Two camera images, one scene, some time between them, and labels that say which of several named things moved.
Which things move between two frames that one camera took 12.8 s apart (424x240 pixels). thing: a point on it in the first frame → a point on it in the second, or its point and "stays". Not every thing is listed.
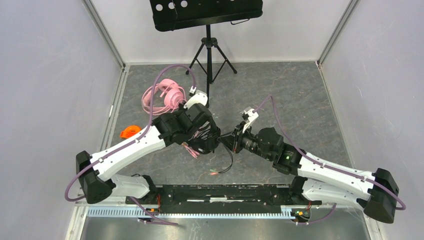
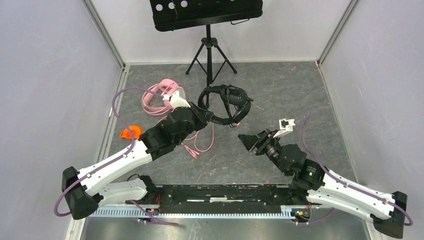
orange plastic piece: (129, 131) stays
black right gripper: (234, 142) → (259, 141)
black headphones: (206, 139) → (237, 103)
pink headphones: (174, 95) stays
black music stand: (168, 15) stays
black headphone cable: (232, 157) → (224, 93)
